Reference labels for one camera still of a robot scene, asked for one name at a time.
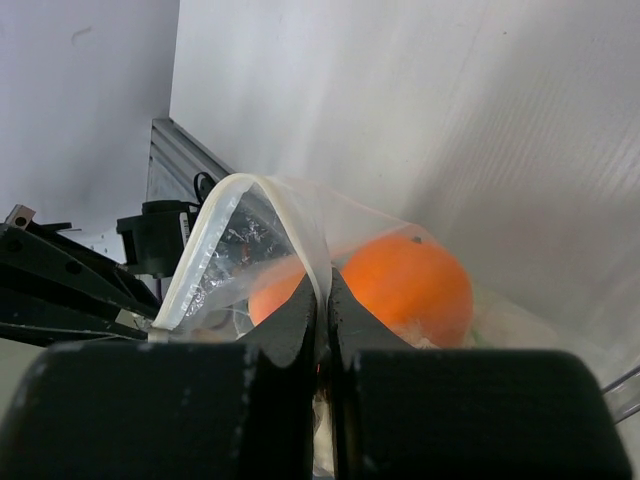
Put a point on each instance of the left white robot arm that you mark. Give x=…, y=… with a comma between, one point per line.
x=153, y=241

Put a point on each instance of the clear zip top bag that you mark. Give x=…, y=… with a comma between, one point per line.
x=250, y=224

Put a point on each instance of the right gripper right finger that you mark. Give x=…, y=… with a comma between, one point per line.
x=405, y=413

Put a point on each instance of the orange fruit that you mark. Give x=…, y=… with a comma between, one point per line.
x=413, y=286

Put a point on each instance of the peach fruit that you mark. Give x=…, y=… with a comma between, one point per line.
x=272, y=289

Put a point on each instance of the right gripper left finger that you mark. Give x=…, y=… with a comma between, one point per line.
x=134, y=410

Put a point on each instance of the aluminium mounting rail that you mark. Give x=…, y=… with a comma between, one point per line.
x=175, y=158

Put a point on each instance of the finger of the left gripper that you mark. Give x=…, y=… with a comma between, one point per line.
x=44, y=317
x=53, y=262

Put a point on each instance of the clear plastic food container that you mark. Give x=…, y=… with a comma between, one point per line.
x=623, y=396

